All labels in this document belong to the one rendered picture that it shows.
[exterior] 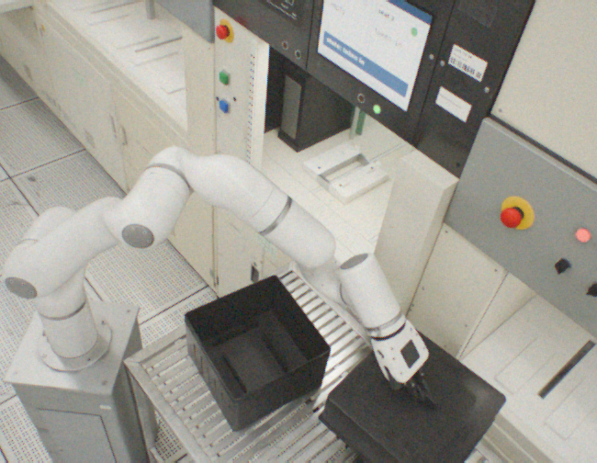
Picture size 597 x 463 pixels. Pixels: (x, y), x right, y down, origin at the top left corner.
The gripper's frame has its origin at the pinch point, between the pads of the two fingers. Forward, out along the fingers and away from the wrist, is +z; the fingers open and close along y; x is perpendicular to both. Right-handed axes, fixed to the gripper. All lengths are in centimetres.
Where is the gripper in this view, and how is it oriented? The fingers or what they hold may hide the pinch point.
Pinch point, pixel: (418, 389)
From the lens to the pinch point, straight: 129.3
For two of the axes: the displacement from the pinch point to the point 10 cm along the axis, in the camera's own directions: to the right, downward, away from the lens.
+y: 6.7, -4.9, 5.5
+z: 4.5, 8.6, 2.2
